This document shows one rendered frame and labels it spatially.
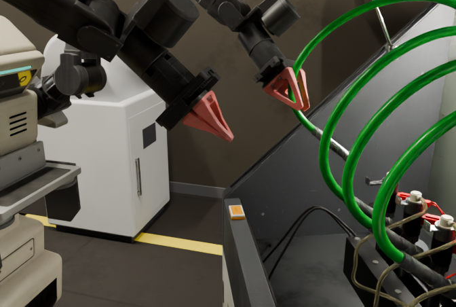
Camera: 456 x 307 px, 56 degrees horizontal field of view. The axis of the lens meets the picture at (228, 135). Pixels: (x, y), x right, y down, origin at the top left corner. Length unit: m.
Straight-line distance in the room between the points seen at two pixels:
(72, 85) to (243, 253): 0.55
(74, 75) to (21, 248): 0.42
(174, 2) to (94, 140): 2.04
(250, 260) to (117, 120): 1.72
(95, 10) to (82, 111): 1.98
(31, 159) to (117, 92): 1.45
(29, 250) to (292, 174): 0.67
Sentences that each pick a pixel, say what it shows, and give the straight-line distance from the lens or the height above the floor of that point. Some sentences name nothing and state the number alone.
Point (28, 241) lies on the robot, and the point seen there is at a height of 0.87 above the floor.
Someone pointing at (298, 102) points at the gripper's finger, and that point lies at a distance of 0.82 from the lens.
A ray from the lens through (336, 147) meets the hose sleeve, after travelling 0.86.
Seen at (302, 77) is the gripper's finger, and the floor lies 1.27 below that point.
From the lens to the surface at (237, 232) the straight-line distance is 0.93.
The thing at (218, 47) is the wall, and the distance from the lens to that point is 2.98.
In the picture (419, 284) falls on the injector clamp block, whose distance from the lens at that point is 0.80.
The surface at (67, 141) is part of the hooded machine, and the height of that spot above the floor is 0.63.
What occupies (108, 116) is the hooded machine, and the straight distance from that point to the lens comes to 2.47.
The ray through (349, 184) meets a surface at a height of 1.19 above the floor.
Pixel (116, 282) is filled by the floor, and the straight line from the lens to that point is 2.47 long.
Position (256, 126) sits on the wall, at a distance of 3.01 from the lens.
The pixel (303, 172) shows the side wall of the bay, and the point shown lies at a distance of 1.09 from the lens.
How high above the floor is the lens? 1.42
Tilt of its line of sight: 17 degrees down
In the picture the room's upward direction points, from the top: straight up
